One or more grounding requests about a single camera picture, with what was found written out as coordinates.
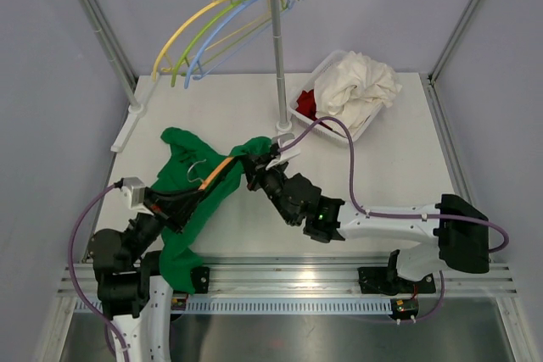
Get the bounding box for light blue plastic hanger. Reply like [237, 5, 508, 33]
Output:
[171, 0, 302, 89]

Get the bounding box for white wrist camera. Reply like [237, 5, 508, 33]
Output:
[114, 177, 151, 214]
[266, 132, 301, 170]

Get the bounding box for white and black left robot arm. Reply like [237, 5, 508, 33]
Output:
[89, 181, 204, 361]

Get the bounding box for aluminium frame rail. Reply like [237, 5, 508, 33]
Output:
[57, 251, 519, 298]

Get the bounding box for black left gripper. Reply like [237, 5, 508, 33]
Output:
[125, 186, 205, 265]

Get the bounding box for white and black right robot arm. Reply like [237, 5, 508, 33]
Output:
[242, 154, 490, 296]

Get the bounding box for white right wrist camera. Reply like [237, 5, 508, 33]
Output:
[266, 132, 301, 170]

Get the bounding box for silver clothes rack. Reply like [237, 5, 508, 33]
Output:
[78, 0, 292, 153]

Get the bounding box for white slotted cable duct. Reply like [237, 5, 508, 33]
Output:
[74, 297, 393, 316]

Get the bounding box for beige t shirt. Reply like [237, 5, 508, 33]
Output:
[313, 51, 402, 134]

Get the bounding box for aluminium corner post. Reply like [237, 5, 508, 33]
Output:
[428, 0, 483, 86]

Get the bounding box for white plastic basket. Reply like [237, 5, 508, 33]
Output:
[287, 50, 383, 147]

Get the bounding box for yellow hanger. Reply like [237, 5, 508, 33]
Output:
[151, 0, 272, 82]

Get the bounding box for lime green hanger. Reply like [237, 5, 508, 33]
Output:
[169, 0, 298, 87]

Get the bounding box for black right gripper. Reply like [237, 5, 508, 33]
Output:
[242, 151, 298, 225]

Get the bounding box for orange hanger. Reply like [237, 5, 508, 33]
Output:
[187, 156, 235, 193]

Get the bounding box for green t shirt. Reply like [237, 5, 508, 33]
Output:
[152, 127, 271, 294]

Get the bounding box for red t shirt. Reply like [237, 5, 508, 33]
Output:
[294, 89, 317, 124]

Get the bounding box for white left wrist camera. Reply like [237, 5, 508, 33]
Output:
[114, 177, 151, 214]

